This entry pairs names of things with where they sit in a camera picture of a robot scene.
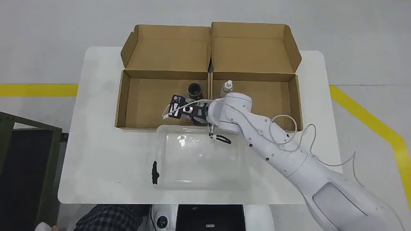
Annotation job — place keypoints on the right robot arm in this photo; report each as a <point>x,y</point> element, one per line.
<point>289,154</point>

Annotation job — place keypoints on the dark green rack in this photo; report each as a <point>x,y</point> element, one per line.
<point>29,173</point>

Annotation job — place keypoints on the person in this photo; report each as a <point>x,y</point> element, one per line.
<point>109,218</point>

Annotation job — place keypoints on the robot body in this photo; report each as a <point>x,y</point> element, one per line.
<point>208,218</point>

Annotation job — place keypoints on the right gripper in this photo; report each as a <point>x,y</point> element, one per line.
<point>197,112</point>

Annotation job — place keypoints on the small spray bottle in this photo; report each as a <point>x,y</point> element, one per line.
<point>226,88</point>

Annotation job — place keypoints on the deep clear plastic tray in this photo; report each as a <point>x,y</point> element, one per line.
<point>199,163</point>

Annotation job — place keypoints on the small black part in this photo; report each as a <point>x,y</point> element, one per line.
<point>155,173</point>

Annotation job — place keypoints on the shallow cardboard box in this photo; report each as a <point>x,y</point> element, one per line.
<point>257,54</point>
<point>160,54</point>

